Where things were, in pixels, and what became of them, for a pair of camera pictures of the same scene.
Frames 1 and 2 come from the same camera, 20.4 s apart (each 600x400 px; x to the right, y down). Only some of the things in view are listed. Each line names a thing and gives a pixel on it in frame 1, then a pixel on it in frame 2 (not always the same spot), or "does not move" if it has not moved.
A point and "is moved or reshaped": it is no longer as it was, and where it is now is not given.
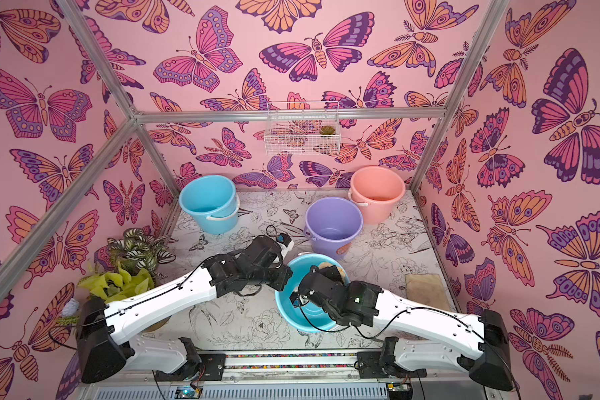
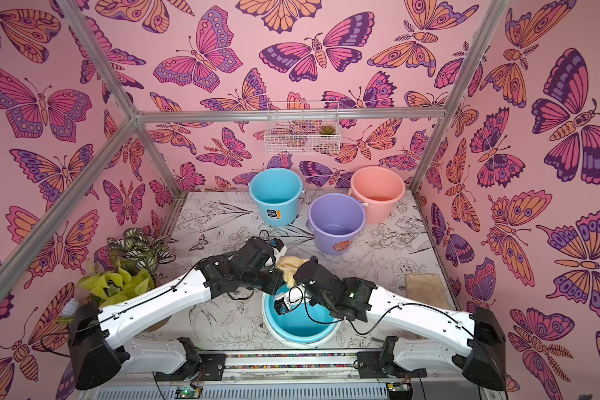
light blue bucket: [214, 199] → [304, 326]
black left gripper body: [277, 278] does not move
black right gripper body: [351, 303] does not move
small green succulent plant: [327, 130] does not move
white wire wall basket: [298, 128] does not move
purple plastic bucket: [332, 223] does not move
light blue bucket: [311, 317] → [277, 192]
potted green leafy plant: [129, 270] does not move
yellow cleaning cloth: [326, 264] is moved or reshaped
